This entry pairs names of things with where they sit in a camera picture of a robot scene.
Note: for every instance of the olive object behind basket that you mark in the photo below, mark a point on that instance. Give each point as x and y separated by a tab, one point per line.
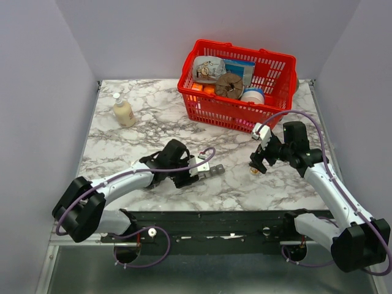
297	84

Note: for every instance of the orange fruit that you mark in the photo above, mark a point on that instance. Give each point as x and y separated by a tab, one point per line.
209	89

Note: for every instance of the orange small package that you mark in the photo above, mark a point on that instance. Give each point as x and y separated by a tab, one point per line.
197	87

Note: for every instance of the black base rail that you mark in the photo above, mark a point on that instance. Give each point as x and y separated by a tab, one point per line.
212	233

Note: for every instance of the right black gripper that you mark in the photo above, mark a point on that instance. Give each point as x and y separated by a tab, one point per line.
258	157

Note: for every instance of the white blue lidded tub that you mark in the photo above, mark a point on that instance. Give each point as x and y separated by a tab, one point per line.
255	95

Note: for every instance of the white snack bag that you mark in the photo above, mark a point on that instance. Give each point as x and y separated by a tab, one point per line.
208	69

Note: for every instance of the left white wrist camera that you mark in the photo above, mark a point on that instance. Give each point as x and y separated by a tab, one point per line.
198	166

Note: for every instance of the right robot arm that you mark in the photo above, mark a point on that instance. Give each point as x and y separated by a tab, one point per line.
355	239

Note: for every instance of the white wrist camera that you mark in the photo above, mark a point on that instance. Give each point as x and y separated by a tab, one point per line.
198	166
261	133

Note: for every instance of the grey weekly pill organizer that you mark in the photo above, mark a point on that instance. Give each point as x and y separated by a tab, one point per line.
216	170

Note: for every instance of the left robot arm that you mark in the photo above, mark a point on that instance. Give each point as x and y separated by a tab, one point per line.
82	209

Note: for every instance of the blue white packet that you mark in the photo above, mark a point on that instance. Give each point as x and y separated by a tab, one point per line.
243	69

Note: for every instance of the brown round paper package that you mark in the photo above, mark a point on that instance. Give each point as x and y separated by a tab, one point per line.
230	86

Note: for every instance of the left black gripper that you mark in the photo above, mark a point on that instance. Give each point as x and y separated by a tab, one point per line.
185	181

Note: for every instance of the red plastic shopping basket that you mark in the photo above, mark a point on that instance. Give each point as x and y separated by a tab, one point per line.
274	74

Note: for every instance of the cream lotion pump bottle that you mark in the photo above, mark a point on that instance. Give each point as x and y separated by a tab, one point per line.
123	111

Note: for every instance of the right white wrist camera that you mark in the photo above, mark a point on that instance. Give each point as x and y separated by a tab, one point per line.
261	133

